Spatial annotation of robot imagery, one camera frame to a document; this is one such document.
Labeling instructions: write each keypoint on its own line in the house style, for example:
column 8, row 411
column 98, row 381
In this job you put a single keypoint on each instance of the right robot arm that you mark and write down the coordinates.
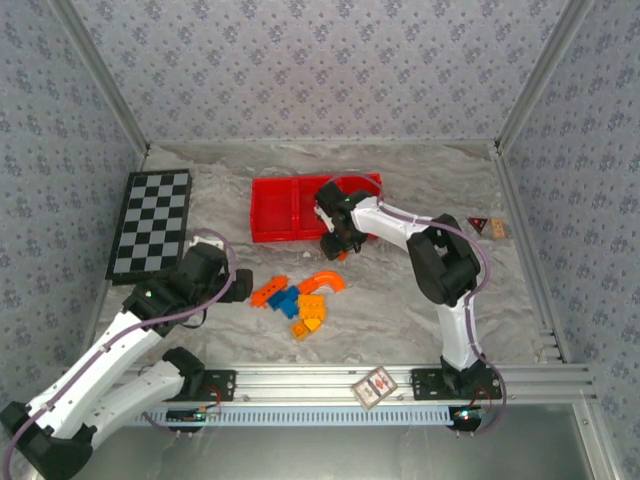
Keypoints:
column 455, row 330

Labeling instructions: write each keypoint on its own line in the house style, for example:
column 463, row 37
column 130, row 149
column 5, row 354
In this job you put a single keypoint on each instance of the orange curved lego piece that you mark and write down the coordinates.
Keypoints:
column 325, row 280

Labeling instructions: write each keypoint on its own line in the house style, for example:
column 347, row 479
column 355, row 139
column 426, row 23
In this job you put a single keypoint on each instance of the black grey checkerboard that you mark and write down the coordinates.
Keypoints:
column 150, row 225

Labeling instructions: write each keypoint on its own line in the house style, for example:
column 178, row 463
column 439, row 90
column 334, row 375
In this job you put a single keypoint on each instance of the red three-compartment tray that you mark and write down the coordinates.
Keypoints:
column 275, row 210

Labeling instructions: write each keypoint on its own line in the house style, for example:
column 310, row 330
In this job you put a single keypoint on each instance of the left circuit board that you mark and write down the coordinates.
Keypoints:
column 192, row 415

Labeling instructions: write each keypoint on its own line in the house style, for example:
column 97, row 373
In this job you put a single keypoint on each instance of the orange holed lego plate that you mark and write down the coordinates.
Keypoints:
column 270, row 292

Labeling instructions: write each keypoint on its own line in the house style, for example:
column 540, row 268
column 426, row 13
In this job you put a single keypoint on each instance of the yellow-orange lego brick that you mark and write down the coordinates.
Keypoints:
column 314, row 313
column 311, row 301

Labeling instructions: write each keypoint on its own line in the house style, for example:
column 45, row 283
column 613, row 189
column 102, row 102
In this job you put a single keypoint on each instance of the circuit board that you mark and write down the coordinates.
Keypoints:
column 192, row 415
column 467, row 415

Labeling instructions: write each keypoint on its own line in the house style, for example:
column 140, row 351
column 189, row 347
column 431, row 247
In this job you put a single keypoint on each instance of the small card on rail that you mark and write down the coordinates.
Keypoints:
column 375, row 388

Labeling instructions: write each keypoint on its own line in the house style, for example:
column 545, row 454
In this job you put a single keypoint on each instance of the aluminium front rail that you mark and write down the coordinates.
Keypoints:
column 310, row 382

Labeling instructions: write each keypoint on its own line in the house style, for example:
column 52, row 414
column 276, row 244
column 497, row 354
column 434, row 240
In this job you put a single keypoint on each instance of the aluminium frame post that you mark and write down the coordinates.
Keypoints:
column 541, row 75
column 104, row 75

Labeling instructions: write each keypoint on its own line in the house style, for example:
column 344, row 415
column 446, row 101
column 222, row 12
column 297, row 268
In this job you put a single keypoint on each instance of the yellow sloped lego piece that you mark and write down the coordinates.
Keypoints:
column 313, row 325

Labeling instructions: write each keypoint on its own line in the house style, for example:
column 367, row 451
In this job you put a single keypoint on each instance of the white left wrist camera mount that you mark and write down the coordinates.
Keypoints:
column 205, row 243

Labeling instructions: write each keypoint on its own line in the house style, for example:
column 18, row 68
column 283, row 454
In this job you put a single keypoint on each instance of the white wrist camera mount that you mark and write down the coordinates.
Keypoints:
column 325, row 217
column 205, row 243

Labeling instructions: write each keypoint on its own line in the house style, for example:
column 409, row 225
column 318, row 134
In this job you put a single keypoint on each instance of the right circuit board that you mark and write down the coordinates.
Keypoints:
column 467, row 415

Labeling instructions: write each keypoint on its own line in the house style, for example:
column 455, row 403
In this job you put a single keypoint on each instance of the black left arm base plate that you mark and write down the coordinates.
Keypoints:
column 225, row 385

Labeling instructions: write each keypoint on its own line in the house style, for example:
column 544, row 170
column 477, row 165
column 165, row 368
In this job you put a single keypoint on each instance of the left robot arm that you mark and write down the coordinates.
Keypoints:
column 80, row 385

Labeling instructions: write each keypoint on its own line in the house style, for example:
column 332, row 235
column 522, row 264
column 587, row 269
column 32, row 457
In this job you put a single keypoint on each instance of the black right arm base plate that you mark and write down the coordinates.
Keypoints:
column 425, row 385

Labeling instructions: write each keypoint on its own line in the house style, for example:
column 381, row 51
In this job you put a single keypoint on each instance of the orange square lego brick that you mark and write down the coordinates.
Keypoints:
column 300, row 331

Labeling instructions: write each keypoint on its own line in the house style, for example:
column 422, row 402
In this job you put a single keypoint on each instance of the blue lego brick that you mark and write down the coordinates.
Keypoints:
column 277, row 300
column 290, row 309
column 292, row 291

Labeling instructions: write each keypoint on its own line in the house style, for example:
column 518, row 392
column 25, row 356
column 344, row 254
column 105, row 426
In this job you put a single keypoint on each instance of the small wooden tag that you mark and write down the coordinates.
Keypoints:
column 498, row 228

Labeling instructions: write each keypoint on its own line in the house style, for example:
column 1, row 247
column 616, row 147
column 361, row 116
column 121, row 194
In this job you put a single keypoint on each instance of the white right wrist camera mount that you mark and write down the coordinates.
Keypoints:
column 325, row 217

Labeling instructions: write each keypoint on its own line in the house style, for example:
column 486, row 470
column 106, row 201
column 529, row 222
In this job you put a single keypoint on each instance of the red triangle marker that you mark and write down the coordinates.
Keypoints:
column 478, row 223

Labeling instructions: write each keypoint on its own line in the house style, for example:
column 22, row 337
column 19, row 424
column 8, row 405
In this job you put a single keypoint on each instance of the aluminium side rail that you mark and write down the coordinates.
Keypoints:
column 524, row 225

